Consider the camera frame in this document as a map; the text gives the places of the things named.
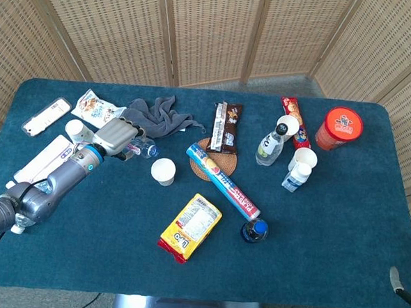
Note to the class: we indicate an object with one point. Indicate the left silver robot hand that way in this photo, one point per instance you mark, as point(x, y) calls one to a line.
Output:
point(114, 136)

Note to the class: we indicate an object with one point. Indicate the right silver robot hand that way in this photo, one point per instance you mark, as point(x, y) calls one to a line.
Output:
point(397, 281)

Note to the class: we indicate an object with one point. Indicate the small clear plastic bottle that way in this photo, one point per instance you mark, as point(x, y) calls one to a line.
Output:
point(146, 149)

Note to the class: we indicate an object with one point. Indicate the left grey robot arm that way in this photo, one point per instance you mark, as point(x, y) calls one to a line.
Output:
point(68, 173)

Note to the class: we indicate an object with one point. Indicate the white paper cup green print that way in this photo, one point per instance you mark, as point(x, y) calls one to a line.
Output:
point(75, 129)

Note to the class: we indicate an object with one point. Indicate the white paper cup blue print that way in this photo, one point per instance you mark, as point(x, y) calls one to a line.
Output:
point(162, 170)

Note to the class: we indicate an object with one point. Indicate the crumpled blue-label water bottle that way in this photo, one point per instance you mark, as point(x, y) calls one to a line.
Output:
point(19, 227)

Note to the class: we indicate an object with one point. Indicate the white milk bottle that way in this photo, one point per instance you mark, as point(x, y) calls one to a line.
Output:
point(296, 177)

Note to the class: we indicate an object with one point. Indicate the cola bottle blue cap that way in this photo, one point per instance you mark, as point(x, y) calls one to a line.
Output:
point(255, 230)

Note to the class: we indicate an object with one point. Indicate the plain white paper cup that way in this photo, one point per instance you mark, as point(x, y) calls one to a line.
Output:
point(306, 156)
point(292, 126)

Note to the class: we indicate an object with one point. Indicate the lime soda bottle black cap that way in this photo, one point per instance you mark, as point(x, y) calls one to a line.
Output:
point(270, 147)

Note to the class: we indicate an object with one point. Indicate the white biscuit snack bag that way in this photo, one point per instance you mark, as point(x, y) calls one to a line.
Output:
point(93, 110)

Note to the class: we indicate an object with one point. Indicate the grey towel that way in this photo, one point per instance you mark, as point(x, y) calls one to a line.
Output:
point(159, 118)

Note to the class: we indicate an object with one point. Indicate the clear case white contents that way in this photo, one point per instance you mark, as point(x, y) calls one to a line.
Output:
point(47, 115)

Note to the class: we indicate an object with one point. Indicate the white toothbrush package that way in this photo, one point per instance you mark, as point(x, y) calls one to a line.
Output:
point(41, 161)

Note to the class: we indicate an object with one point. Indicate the teal table cover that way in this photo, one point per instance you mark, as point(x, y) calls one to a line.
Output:
point(116, 243)

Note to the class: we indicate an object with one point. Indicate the brown chocolate snack packet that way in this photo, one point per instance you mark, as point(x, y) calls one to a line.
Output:
point(224, 127)

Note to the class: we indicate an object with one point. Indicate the round woven rattan coaster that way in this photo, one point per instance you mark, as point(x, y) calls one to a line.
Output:
point(222, 165)

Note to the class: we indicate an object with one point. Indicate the yellow Lipo biscuit bag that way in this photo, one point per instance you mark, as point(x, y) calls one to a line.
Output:
point(190, 226)

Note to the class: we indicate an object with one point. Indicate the blue plastic wrap box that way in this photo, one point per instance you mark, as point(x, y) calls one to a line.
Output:
point(224, 184)

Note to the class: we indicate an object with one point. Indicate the woven wooden folding screen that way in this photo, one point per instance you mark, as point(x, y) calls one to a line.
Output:
point(213, 32)

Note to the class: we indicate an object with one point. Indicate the orange canister red lid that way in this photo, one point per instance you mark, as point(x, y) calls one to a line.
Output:
point(343, 125)

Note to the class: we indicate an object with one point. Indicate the red biscuit packet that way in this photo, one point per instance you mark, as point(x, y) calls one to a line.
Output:
point(293, 108)

